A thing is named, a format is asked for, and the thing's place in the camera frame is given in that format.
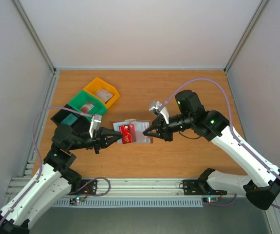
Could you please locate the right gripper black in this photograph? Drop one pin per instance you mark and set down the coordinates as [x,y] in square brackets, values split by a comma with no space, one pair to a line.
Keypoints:
[166,129]

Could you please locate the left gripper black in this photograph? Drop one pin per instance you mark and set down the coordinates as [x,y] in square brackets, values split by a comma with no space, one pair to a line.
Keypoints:
[100,137]

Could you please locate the brown leather card holder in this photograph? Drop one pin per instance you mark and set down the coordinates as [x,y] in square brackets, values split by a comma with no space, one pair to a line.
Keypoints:
[140,126]

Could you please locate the red VIP credit card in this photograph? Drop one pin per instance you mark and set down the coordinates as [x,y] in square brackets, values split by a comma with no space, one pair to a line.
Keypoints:
[128,133]

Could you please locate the red white credit card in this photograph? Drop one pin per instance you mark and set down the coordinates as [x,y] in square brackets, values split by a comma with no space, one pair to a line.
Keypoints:
[87,107]

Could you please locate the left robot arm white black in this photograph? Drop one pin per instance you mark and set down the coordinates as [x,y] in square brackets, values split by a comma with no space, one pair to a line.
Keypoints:
[54,178]

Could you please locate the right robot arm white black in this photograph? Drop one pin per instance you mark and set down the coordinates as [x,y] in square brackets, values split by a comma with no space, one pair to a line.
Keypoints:
[260,186]

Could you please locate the cards stack in yellow bin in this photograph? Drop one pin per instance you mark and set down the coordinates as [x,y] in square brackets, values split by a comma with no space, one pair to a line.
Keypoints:
[104,95]

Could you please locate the teal card in black bin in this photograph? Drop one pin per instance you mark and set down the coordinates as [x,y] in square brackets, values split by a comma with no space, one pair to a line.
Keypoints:
[69,119]

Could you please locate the black plastic bin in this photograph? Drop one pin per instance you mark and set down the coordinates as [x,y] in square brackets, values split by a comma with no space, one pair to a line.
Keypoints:
[78,123]

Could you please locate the green plastic bin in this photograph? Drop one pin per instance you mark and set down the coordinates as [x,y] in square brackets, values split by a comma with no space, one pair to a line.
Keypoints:
[82,97]

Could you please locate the yellow plastic bin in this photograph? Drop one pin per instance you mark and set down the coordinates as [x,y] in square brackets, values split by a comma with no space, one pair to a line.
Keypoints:
[96,84]

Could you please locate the left small circuit board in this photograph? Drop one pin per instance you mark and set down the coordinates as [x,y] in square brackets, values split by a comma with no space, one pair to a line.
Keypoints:
[75,201]

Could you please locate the small circuit board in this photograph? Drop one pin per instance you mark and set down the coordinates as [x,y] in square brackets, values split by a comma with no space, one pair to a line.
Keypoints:
[210,199]
[75,201]

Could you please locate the right small circuit board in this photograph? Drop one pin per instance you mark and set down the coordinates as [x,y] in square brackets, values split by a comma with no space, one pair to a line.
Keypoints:
[210,199]

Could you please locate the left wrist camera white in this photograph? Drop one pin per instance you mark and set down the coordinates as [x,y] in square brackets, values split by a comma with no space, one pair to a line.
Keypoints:
[95,124]

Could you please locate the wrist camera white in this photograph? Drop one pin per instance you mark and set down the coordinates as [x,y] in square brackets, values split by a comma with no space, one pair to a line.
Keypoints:
[95,124]
[157,109]

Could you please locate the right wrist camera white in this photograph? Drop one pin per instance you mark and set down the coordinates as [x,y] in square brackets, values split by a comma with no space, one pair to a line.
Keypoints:
[157,109]

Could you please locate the aluminium front rail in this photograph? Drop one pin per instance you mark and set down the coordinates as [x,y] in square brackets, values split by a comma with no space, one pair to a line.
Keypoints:
[122,187]

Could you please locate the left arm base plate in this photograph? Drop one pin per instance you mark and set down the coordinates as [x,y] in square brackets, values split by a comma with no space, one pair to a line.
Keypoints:
[86,186]

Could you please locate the grey slotted cable duct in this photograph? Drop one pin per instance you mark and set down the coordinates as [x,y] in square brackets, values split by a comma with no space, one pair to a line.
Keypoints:
[176,202]

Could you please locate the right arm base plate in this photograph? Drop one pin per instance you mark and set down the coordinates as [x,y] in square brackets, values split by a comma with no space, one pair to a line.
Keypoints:
[192,187]

